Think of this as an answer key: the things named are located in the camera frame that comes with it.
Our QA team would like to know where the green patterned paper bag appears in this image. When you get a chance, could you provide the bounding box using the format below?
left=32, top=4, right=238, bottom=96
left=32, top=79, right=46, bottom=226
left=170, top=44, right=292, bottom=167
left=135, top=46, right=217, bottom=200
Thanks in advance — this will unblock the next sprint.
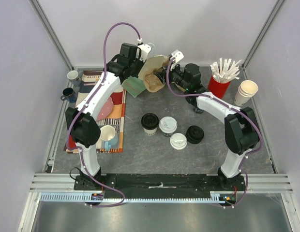
left=122, top=76, right=146, bottom=98

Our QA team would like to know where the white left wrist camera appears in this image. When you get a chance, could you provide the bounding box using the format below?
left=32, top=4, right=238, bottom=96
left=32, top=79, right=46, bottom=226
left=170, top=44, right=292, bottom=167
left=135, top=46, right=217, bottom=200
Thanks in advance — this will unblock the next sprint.
left=136, top=43, right=155, bottom=62

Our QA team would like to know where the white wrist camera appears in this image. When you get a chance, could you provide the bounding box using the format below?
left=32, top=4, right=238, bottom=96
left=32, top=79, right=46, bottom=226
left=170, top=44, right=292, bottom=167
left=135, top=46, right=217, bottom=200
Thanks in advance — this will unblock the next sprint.
left=136, top=43, right=155, bottom=62
left=169, top=50, right=184, bottom=65

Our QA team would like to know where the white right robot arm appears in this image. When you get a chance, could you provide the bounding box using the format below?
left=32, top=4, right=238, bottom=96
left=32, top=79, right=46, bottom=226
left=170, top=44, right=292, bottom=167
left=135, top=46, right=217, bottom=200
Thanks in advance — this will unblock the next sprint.
left=155, top=63, right=263, bottom=190

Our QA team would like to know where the aluminium frame post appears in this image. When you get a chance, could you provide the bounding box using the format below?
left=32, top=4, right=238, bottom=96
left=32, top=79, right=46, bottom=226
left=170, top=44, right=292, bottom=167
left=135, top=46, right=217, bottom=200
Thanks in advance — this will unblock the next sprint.
left=29, top=0, right=74, bottom=70
left=242, top=0, right=286, bottom=70

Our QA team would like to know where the pink dotted plate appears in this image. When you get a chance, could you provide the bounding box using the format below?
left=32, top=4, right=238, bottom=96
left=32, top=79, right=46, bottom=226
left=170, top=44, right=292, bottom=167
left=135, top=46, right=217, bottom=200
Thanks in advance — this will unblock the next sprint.
left=96, top=97, right=114, bottom=121

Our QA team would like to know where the grey ceramic mug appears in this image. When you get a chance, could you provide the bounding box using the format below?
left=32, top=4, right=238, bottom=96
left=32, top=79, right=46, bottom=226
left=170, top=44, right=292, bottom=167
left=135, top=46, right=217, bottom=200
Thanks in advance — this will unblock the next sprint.
left=67, top=70, right=82, bottom=87

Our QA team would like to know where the light blue ceramic mug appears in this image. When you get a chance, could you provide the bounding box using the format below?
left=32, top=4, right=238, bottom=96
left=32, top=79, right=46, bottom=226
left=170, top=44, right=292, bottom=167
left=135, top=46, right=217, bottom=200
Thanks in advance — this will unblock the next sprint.
left=100, top=125, right=119, bottom=151

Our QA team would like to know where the red ribbed paper cup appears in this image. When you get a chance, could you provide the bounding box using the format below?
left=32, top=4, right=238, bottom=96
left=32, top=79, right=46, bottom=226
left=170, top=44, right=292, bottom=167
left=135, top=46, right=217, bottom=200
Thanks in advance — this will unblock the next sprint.
left=208, top=75, right=231, bottom=99

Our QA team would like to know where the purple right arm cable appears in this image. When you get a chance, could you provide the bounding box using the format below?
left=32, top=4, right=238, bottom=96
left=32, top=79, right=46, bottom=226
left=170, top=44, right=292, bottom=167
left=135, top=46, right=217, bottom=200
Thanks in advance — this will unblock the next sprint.
left=166, top=57, right=263, bottom=209

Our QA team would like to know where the white plastic cup lid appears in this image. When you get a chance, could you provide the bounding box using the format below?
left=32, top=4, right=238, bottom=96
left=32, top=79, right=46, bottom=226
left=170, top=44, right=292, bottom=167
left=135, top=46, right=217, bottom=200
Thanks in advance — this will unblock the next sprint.
left=159, top=116, right=178, bottom=133

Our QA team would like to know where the white lid stack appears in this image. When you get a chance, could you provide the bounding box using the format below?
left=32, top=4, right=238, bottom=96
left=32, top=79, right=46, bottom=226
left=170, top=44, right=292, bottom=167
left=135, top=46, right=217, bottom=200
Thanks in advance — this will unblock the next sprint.
left=170, top=133, right=188, bottom=150

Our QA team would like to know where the brown pulp cup carrier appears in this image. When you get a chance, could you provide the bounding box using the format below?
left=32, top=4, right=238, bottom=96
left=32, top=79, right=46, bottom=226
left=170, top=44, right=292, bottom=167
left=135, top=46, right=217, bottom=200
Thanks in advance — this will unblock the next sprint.
left=138, top=55, right=169, bottom=93

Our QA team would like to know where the dark blue ceramic mug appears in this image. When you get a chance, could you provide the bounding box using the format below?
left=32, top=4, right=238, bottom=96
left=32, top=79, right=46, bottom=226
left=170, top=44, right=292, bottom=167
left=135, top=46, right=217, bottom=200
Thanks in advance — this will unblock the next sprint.
left=60, top=87, right=77, bottom=103

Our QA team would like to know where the black plastic cup lid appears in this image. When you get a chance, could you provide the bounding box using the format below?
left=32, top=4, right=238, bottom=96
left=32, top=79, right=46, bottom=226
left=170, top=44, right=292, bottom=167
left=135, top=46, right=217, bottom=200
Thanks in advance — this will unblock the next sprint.
left=141, top=113, right=159, bottom=130

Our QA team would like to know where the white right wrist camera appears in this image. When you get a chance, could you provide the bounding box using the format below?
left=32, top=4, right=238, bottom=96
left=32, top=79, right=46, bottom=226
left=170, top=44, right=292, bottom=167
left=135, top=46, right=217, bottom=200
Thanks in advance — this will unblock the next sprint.
left=169, top=50, right=184, bottom=65

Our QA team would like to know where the white slotted cable duct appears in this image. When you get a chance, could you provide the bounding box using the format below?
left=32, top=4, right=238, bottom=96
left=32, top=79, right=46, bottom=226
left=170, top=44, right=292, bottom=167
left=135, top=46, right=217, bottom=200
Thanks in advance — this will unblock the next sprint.
left=40, top=192, right=238, bottom=203

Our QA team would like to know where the white paper cup stack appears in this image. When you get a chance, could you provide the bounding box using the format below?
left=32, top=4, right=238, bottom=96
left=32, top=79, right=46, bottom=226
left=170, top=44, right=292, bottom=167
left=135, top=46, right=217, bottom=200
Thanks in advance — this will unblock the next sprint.
left=234, top=80, right=258, bottom=106

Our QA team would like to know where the aluminium frame post right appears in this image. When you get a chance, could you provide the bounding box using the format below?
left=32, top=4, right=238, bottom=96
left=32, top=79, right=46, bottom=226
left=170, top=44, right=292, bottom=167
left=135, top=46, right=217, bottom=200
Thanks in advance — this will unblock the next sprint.
left=242, top=0, right=286, bottom=70

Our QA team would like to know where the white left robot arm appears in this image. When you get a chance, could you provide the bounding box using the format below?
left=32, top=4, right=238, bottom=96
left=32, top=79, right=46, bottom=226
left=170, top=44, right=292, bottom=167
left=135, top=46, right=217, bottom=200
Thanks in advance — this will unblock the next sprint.
left=65, top=43, right=152, bottom=190

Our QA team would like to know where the white wrapped straws bundle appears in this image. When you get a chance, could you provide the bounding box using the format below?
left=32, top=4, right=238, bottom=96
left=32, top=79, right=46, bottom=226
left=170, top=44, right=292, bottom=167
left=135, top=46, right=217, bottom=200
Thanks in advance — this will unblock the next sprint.
left=210, top=58, right=242, bottom=84

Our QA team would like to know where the black paper cup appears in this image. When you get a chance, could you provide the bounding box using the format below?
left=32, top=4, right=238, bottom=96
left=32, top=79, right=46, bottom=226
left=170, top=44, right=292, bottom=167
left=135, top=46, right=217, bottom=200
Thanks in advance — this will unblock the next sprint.
left=161, top=129, right=175, bottom=137
left=193, top=106, right=204, bottom=114

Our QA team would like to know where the black plastic lid stack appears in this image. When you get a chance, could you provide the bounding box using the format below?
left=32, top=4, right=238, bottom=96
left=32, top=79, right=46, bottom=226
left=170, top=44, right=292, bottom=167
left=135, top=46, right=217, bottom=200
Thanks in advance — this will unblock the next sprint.
left=185, top=125, right=205, bottom=145

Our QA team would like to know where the aluminium frame post left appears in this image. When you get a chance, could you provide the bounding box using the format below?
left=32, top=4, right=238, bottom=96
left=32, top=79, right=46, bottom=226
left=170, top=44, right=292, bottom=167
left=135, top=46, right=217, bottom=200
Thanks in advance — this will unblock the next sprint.
left=29, top=0, right=74, bottom=70

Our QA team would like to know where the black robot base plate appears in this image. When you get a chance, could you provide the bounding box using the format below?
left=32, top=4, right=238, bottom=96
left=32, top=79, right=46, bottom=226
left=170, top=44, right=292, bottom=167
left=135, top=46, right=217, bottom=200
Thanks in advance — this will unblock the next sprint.
left=73, top=174, right=245, bottom=198

